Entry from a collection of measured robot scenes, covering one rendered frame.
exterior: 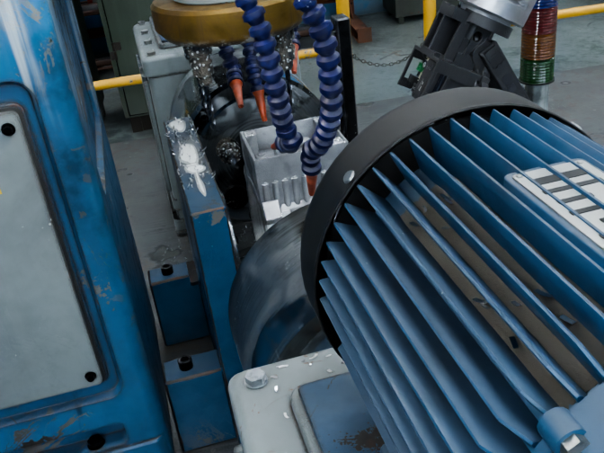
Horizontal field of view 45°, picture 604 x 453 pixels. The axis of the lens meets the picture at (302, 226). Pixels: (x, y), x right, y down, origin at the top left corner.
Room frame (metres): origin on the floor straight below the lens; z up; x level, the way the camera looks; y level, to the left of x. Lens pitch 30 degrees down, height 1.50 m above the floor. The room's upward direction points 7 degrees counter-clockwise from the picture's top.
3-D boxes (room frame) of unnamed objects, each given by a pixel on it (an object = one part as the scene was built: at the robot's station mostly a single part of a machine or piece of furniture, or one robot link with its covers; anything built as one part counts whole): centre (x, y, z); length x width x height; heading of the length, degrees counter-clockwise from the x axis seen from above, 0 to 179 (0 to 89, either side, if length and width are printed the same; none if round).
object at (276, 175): (0.86, 0.00, 1.11); 0.12 x 0.11 x 0.07; 101
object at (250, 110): (1.18, 0.08, 1.04); 0.41 x 0.25 x 0.25; 11
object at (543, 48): (1.26, -0.46, 1.10); 0.06 x 0.06 x 0.04
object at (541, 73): (1.26, -0.46, 1.05); 0.06 x 0.06 x 0.04
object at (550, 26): (1.26, -0.46, 1.14); 0.06 x 0.06 x 0.04
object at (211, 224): (0.83, 0.16, 0.97); 0.30 x 0.11 x 0.34; 11
